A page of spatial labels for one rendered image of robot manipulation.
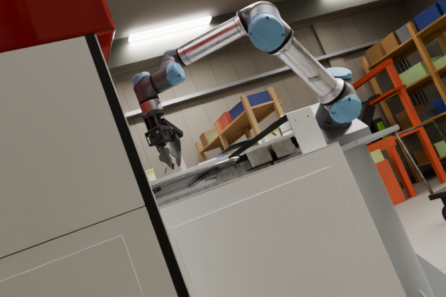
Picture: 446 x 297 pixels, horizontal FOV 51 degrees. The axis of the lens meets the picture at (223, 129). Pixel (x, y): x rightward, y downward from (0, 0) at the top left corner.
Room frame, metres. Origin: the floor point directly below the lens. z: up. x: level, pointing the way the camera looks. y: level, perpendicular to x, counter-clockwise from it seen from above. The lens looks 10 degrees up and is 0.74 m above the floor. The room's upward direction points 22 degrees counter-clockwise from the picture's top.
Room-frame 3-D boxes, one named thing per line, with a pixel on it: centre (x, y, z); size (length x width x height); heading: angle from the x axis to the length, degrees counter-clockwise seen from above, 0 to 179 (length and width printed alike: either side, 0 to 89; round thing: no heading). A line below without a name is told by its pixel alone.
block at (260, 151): (1.60, -0.07, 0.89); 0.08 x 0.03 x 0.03; 114
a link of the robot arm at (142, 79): (1.66, 0.21, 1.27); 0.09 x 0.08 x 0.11; 75
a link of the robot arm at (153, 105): (1.66, 0.21, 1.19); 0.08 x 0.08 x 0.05
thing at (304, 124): (1.71, -0.13, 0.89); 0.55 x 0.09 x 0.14; 24
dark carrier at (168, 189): (1.63, 0.23, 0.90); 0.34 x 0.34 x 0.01; 24
